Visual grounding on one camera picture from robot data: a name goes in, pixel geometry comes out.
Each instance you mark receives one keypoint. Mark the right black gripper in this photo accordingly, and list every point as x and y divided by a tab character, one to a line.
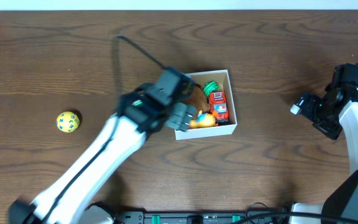
305	107

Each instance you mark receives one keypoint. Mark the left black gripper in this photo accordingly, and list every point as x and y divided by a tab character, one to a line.
184	113

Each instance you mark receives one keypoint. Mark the brown plush toy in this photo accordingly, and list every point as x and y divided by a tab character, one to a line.
198	100

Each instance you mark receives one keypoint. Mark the orange and blue duck toy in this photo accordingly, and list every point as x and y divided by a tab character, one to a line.
204	120

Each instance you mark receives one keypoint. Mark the red toy fire truck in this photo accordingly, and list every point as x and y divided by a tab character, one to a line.
219	109

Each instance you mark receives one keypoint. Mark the green round toy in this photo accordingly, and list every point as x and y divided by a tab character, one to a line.
210	87

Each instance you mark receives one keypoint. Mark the yellow ball with blue letters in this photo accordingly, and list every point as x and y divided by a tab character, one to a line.
67	121

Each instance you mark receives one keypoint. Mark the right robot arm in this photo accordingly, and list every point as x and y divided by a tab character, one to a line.
343	202

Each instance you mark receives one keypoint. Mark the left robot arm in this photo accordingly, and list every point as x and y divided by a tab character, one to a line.
140	113

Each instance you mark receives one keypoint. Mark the white cardboard box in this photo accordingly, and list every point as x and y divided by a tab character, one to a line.
222	78

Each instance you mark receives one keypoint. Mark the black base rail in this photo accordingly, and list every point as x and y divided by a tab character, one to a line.
99	213

